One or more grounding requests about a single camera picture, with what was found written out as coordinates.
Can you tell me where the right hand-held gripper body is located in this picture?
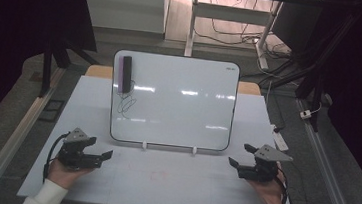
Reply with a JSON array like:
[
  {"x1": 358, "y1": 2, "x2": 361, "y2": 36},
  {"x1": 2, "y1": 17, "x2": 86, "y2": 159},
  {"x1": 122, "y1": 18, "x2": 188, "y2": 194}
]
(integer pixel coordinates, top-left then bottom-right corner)
[{"x1": 237, "y1": 141, "x2": 295, "y2": 186}]

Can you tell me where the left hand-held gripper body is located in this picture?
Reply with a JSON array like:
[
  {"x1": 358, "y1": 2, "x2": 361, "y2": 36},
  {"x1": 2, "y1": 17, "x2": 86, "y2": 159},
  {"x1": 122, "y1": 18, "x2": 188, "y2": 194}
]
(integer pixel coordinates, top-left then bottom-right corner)
[{"x1": 56, "y1": 126, "x2": 107, "y2": 173}]

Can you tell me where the white whiteboard with black frame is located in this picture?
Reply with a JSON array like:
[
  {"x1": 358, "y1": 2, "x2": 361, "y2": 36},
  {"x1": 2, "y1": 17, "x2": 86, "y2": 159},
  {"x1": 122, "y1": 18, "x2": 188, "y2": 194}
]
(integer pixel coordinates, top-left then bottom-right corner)
[{"x1": 105, "y1": 48, "x2": 242, "y2": 154}]

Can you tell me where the purple and black whiteboard eraser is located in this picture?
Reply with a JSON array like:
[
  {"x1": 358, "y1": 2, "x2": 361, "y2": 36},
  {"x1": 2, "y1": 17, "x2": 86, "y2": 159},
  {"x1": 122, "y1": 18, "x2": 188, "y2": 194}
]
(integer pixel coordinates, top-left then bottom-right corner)
[{"x1": 115, "y1": 54, "x2": 135, "y2": 95}]

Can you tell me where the person's left hand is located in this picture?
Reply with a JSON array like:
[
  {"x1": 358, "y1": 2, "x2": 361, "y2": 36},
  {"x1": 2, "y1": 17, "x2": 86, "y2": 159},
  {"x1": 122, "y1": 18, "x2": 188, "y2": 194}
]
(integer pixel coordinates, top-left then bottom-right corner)
[{"x1": 45, "y1": 157, "x2": 95, "y2": 192}]

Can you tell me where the person's right hand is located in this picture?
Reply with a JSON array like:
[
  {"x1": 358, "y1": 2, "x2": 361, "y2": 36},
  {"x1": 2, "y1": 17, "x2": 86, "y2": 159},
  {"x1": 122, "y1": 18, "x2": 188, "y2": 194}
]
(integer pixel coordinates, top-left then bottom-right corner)
[{"x1": 245, "y1": 158, "x2": 290, "y2": 204}]

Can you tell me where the white power strip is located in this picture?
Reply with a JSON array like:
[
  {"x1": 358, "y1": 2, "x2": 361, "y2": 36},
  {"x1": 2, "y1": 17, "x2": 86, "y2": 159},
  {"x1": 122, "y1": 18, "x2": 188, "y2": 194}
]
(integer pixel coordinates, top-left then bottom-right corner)
[{"x1": 269, "y1": 123, "x2": 292, "y2": 154}]

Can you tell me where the dark square floor plate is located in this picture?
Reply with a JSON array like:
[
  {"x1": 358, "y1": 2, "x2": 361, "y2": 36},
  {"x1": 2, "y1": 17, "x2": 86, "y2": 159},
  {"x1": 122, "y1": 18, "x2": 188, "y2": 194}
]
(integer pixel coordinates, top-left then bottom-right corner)
[{"x1": 37, "y1": 96, "x2": 67, "y2": 125}]

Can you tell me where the small white plug adapter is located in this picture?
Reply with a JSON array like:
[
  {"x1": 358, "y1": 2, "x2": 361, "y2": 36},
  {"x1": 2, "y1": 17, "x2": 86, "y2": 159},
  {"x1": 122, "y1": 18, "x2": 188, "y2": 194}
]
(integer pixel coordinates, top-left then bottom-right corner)
[{"x1": 299, "y1": 107, "x2": 314, "y2": 121}]

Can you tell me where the black metal stand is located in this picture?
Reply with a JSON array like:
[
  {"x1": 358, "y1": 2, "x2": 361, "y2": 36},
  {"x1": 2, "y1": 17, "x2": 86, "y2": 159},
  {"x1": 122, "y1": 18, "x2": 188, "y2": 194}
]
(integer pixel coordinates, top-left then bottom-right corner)
[
  {"x1": 256, "y1": 0, "x2": 362, "y2": 137},
  {"x1": 38, "y1": 34, "x2": 103, "y2": 104}
]

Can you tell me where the white cabinet panel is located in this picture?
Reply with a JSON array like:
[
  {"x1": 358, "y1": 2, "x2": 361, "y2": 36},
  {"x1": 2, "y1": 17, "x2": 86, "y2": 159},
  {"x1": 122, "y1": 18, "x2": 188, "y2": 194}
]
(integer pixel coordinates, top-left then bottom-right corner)
[{"x1": 77, "y1": 0, "x2": 171, "y2": 35}]

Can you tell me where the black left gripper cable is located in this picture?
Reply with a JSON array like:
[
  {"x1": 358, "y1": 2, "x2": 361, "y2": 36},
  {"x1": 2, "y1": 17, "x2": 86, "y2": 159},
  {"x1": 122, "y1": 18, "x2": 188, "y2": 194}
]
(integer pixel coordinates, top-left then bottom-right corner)
[{"x1": 42, "y1": 129, "x2": 72, "y2": 186}]

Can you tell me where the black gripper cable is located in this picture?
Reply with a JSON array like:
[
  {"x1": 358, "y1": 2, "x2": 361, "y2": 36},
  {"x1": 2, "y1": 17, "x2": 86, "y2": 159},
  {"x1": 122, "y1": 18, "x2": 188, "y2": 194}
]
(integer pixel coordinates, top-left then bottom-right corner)
[
  {"x1": 272, "y1": 161, "x2": 294, "y2": 204},
  {"x1": 42, "y1": 129, "x2": 72, "y2": 186}
]

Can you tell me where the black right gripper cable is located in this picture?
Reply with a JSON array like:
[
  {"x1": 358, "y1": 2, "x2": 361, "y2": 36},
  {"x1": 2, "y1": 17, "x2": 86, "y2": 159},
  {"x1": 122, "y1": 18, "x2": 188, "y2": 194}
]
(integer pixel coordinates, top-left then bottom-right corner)
[{"x1": 272, "y1": 161, "x2": 294, "y2": 204}]

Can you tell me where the aluminium floor rail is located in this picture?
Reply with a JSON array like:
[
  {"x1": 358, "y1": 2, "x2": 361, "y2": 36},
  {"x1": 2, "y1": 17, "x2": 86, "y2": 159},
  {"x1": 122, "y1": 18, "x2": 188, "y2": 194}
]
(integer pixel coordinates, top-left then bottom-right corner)
[
  {"x1": 0, "y1": 60, "x2": 67, "y2": 204},
  {"x1": 285, "y1": 97, "x2": 362, "y2": 204}
]

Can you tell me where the tangle of black floor cables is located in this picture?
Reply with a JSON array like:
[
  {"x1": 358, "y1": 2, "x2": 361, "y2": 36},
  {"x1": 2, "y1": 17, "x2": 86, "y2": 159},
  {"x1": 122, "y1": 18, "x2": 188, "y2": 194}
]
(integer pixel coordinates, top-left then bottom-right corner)
[{"x1": 191, "y1": 0, "x2": 297, "y2": 61}]

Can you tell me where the white metal desk frame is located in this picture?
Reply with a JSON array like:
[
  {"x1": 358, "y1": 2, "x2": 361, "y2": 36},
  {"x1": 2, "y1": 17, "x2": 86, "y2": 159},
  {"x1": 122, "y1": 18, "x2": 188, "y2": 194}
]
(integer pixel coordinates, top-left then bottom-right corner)
[{"x1": 183, "y1": 0, "x2": 285, "y2": 72}]

